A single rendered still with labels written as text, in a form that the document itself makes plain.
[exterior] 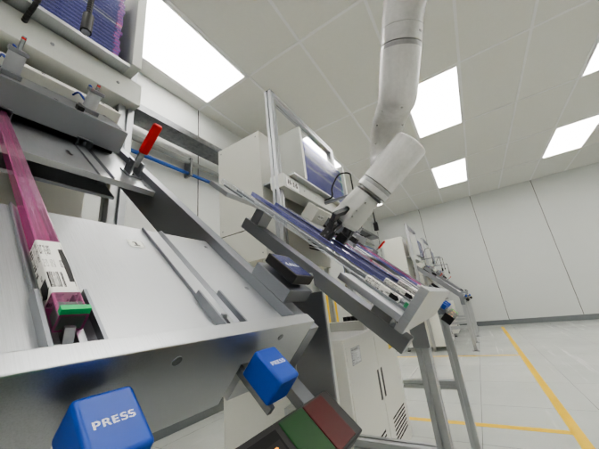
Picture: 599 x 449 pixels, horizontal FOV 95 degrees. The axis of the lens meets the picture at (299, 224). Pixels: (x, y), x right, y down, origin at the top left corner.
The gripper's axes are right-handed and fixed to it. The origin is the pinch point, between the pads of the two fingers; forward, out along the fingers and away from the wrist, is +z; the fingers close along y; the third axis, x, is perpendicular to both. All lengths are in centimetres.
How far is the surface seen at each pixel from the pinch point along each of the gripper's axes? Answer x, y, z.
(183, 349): 23, 55, 0
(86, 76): -53, 46, 3
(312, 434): 30, 47, 2
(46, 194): -44, 45, 31
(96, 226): 5, 54, 5
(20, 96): -30, 57, 7
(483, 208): -76, -700, -181
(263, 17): -201, -66, -82
